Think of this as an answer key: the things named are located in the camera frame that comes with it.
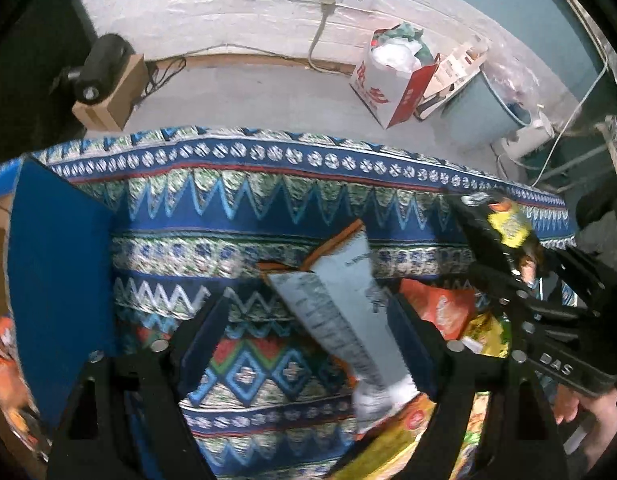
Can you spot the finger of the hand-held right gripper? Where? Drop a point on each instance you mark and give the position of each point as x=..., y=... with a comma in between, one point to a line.
x=573, y=275
x=481, y=240

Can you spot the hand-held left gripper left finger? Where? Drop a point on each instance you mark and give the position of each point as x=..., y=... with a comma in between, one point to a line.
x=208, y=345

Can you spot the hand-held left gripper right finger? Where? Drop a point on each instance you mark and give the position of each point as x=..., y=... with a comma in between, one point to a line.
x=409, y=341

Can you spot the black yellow snack packet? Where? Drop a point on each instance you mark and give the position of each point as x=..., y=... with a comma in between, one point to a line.
x=510, y=225

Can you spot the white grey snack packet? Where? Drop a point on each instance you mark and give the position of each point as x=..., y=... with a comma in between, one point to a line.
x=348, y=300

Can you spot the blue cardboard box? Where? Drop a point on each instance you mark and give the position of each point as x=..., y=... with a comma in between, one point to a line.
x=58, y=260

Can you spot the person's right hand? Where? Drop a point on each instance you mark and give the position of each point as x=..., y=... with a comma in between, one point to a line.
x=608, y=410

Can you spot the orange snack packet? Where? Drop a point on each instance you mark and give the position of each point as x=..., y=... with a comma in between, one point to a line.
x=443, y=310

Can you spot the yellow green snack packet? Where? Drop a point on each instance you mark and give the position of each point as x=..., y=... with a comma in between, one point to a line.
x=488, y=335

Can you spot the pale blue waste bin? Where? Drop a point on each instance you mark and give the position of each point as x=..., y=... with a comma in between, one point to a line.
x=478, y=115

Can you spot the patterned blue tablecloth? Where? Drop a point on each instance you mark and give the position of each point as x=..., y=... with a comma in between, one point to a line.
x=288, y=195

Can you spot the flattened printed carton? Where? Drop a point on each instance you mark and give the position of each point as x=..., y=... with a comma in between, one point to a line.
x=456, y=70

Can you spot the red white paper bag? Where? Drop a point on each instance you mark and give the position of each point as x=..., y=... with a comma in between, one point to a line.
x=388, y=95

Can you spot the clear plastic bin liner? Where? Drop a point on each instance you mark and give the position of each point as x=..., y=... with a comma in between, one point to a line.
x=518, y=70

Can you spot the orange snack packets in box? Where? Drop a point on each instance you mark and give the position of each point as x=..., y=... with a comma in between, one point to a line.
x=8, y=375

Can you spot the crumpled plastic waste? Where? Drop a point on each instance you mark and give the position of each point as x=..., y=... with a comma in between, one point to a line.
x=398, y=52

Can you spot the black cylindrical device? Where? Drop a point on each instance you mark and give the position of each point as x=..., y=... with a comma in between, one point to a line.
x=101, y=62

